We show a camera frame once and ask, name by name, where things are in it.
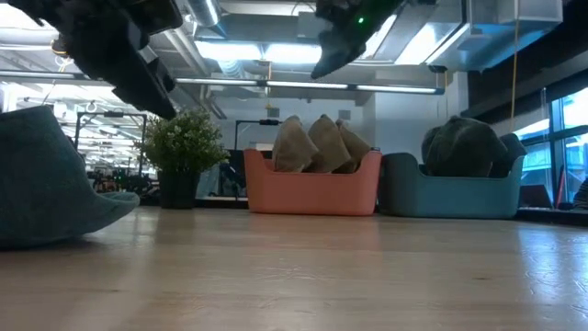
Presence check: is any orange plastic bin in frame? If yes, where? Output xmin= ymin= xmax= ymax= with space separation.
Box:
xmin=243 ymin=147 xmax=383 ymax=217

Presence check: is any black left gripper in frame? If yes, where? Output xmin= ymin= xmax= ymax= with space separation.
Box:
xmin=50 ymin=0 xmax=184 ymax=120

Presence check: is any large glass window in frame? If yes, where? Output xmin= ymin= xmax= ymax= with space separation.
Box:
xmin=514 ymin=86 xmax=588 ymax=211

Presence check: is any silver rectangular air duct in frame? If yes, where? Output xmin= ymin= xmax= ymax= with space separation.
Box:
xmin=424 ymin=0 xmax=564 ymax=74

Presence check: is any yellow hanging cord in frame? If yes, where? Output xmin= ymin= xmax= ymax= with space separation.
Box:
xmin=509 ymin=17 xmax=520 ymax=134

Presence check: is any black monitor stand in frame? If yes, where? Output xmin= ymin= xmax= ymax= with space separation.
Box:
xmin=233 ymin=118 xmax=282 ymax=203

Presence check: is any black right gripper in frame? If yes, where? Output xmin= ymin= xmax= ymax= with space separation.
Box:
xmin=311 ymin=0 xmax=405 ymax=80

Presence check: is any teal plastic bin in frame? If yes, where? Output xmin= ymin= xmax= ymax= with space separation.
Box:
xmin=379 ymin=151 xmax=526 ymax=220

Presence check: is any long ceiling tube light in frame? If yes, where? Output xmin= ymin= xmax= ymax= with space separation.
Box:
xmin=174 ymin=76 xmax=446 ymax=96

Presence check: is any potted green plant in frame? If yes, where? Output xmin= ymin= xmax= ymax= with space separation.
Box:
xmin=135 ymin=108 xmax=230 ymax=211

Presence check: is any dark blue-green cotton cap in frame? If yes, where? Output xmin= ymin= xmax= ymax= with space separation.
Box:
xmin=0 ymin=105 xmax=141 ymax=251
xmin=421 ymin=115 xmax=509 ymax=178
xmin=487 ymin=132 xmax=528 ymax=179

